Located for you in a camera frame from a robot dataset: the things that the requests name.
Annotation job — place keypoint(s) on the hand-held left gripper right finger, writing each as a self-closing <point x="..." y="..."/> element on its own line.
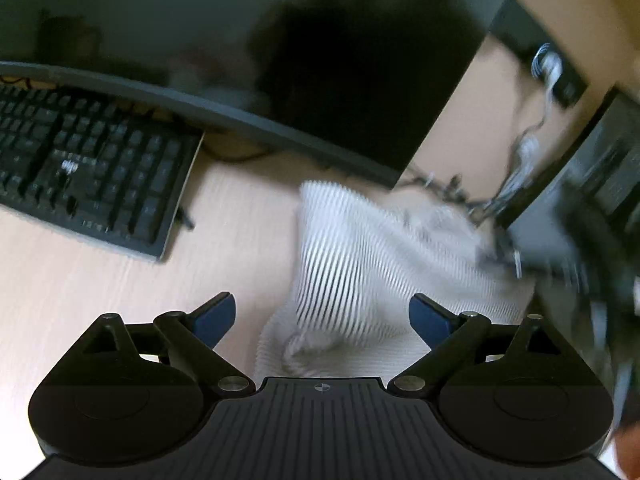
<point x="431" y="320"/>

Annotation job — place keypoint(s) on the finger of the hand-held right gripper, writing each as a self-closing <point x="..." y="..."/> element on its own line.
<point x="502" y="255"/>

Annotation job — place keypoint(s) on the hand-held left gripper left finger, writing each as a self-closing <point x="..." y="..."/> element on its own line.
<point x="217" y="317"/>

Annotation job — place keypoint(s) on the grey striped garment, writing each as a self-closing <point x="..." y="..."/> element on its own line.
<point x="360" y="280"/>

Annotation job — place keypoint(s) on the curved monitor showing image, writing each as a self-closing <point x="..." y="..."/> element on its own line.
<point x="585" y="170"/>

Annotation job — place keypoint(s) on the black mechanical keyboard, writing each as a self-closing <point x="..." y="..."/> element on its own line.
<point x="90" y="170"/>

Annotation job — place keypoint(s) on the white power plug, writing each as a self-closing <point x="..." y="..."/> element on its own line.
<point x="549" y="65"/>

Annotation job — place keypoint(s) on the black power strip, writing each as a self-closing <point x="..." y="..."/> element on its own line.
<point x="530" y="40"/>

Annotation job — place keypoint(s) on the large black curved monitor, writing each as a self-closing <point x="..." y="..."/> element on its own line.
<point x="260" y="50"/>

